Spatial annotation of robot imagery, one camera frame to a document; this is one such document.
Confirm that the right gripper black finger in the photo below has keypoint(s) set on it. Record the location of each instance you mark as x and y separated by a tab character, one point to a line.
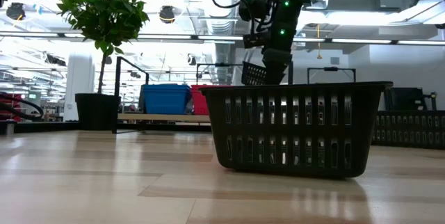
276	78

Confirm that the black plastic slotted basket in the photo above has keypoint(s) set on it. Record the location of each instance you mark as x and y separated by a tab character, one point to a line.
295	130
410	113
252	74

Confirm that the red plastic slotted basket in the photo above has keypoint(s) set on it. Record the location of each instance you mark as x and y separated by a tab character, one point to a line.
198	102

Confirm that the blue plastic slotted basket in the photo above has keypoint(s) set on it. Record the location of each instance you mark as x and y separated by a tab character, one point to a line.
167	100

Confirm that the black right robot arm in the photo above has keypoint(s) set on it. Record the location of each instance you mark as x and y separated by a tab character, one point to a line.
288	18

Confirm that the wooden shelf black metal legs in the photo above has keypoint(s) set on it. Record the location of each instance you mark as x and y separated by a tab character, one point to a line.
156	118

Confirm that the black ceiling spotlight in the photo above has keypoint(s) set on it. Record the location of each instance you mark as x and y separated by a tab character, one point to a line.
15	11
167	14

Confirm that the green plant in black pot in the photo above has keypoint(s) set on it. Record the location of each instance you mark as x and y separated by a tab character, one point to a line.
104	15

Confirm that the white pillar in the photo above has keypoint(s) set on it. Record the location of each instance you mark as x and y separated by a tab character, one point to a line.
79	88

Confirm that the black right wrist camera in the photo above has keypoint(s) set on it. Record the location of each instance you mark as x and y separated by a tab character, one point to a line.
255	39

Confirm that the silver ventilation duct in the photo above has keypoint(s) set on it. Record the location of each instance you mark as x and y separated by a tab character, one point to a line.
222	25

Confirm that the black metal table frame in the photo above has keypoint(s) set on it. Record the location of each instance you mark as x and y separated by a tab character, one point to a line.
52	126

